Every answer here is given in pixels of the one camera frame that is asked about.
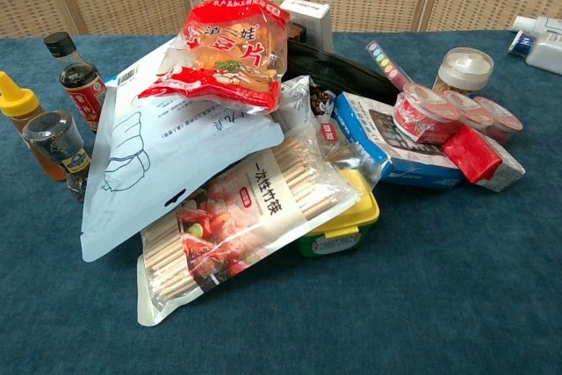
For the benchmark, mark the clear bag dried goods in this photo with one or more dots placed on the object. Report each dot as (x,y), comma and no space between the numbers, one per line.
(320,120)

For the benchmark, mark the red transparent snack bag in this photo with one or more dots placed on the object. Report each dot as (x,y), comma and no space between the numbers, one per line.
(228,63)

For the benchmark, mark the white flat pouch bag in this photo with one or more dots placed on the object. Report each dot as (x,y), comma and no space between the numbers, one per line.
(158,160)

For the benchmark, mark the bamboo chopsticks pack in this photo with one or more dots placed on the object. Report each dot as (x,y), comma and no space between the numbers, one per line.
(237,217)

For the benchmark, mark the yellow lid green box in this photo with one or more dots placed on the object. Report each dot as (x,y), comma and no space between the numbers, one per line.
(347,225)

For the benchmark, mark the blue white product box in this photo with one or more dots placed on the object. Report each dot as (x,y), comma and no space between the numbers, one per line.
(395,160)

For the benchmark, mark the colourful dot strip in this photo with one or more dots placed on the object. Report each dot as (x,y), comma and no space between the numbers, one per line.
(388,65)

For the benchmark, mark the white cardboard box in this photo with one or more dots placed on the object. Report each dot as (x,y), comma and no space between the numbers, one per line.
(314,19)

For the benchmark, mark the red label plastic cup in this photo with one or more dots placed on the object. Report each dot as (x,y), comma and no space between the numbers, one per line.
(467,107)
(423,113)
(500,122)

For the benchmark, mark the blue table cloth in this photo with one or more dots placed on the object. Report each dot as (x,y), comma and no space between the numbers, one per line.
(395,283)

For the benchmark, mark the red white tissue pack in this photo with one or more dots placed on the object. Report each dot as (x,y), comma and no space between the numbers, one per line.
(483,160)

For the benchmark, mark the clear jar white lid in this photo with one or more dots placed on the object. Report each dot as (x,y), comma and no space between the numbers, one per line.
(465,69)

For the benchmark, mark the dark soy sauce bottle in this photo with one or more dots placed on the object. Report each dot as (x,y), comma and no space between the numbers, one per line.
(81,81)

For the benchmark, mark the clear cap pepper grinder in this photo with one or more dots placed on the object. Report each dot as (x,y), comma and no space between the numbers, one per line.
(61,146)

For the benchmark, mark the yellow cap honey bottle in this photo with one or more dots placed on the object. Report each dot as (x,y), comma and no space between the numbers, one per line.
(22,116)

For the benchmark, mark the white bottle blue cap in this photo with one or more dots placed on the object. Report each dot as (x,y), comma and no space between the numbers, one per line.
(533,41)

